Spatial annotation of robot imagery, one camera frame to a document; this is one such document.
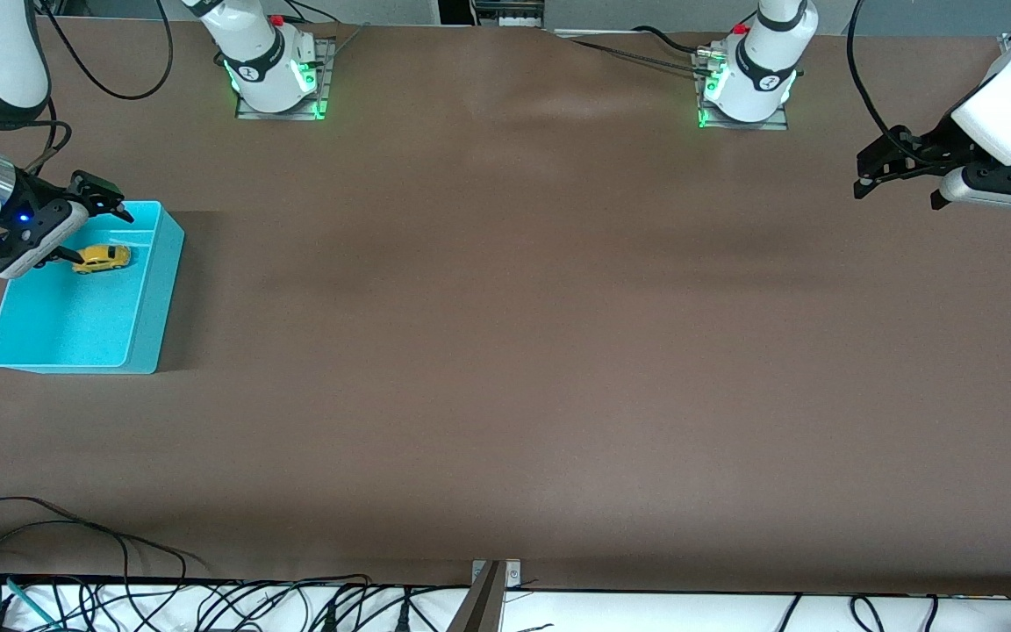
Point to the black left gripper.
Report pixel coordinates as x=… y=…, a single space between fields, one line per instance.
x=934 y=147

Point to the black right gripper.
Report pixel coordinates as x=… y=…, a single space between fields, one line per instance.
x=35 y=195

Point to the yellow beetle toy car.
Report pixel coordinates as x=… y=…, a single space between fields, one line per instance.
x=102 y=258

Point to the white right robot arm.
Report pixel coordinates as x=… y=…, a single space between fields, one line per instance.
x=5 y=53

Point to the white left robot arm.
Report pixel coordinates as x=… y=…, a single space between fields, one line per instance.
x=997 y=123

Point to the turquoise plastic bin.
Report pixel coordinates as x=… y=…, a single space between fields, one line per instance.
x=75 y=325

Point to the black power plug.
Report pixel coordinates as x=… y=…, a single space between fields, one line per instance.
x=327 y=616
x=401 y=616

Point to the white side board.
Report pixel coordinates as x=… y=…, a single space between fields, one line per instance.
x=646 y=614

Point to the grey metal bar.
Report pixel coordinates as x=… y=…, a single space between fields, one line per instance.
x=479 y=606

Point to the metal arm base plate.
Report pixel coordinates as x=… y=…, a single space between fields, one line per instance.
x=777 y=124
x=326 y=79

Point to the silver metal bracket plate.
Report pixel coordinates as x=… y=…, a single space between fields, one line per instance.
x=512 y=575

